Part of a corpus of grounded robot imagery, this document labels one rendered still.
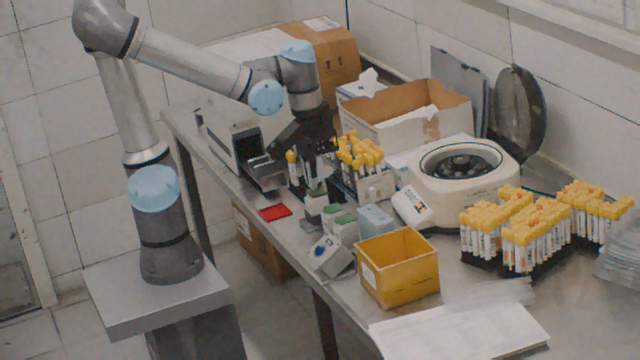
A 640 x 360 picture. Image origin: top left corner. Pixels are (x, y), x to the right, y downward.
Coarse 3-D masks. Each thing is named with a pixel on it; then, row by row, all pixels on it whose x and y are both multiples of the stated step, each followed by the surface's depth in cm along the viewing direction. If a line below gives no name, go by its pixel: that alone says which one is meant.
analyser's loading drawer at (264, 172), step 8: (240, 160) 274; (248, 160) 266; (256, 160) 266; (264, 160) 267; (248, 168) 269; (256, 168) 262; (264, 168) 263; (272, 168) 264; (256, 176) 263; (264, 176) 259; (272, 176) 258; (280, 176) 259; (264, 184) 258; (272, 184) 259; (280, 184) 260
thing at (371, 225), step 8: (360, 208) 226; (368, 208) 225; (376, 208) 225; (360, 216) 225; (368, 216) 222; (376, 216) 221; (384, 216) 221; (360, 224) 227; (368, 224) 222; (376, 224) 218; (384, 224) 218; (392, 224) 219; (368, 232) 224; (376, 232) 220; (384, 232) 219
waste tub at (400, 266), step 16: (368, 240) 213; (384, 240) 214; (400, 240) 216; (416, 240) 213; (368, 256) 214; (384, 256) 216; (400, 256) 217; (416, 256) 216; (432, 256) 204; (368, 272) 208; (384, 272) 201; (400, 272) 203; (416, 272) 204; (432, 272) 206; (368, 288) 211; (384, 288) 203; (400, 288) 204; (416, 288) 206; (432, 288) 207; (384, 304) 204; (400, 304) 206
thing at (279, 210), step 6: (276, 204) 255; (282, 204) 255; (258, 210) 253; (264, 210) 254; (270, 210) 253; (276, 210) 253; (282, 210) 252; (288, 210) 251; (264, 216) 250; (270, 216) 251; (276, 216) 249; (282, 216) 249
